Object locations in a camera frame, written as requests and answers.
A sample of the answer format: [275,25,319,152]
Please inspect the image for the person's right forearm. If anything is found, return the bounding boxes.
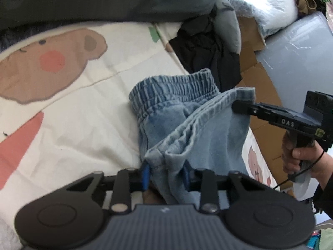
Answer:
[312,161,333,214]

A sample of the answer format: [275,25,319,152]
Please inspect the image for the person's right hand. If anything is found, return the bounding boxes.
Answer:
[282,131,333,188]

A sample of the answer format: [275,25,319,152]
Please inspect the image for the cream bear print bed sheet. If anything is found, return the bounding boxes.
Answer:
[0,21,279,250]

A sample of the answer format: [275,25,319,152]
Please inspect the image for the grey neck pillow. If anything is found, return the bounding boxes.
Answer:
[213,0,242,55]

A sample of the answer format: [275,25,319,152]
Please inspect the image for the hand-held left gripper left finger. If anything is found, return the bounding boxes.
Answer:
[65,163,151,213]

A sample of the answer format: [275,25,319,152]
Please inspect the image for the flattened cardboard sheet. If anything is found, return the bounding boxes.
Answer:
[235,16,296,196]

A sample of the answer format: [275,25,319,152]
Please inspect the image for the black cable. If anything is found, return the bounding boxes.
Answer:
[272,150,327,190]

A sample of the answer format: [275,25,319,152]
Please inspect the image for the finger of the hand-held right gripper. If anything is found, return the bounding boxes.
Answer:
[231,100,276,125]

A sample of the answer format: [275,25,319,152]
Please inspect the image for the dark grey pillow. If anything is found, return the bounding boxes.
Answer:
[0,0,227,30]

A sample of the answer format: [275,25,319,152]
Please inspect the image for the black clothes pile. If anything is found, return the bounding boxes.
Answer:
[169,5,242,93]

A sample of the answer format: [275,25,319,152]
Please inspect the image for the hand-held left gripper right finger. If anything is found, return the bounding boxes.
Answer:
[182,165,271,213]

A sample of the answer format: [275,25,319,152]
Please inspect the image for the clear plastic bag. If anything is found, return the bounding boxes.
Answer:
[224,0,299,38]

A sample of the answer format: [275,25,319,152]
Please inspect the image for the light blue denim pants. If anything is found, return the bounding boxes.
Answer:
[129,68,256,206]

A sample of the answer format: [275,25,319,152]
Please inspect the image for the teal printed blanket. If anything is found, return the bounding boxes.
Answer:
[306,229,333,250]

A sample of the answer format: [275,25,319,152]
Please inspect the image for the grey fuzzy blanket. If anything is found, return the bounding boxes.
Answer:
[0,26,37,54]

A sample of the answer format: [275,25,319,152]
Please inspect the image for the brown cloth item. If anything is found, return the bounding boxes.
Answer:
[293,0,317,15]

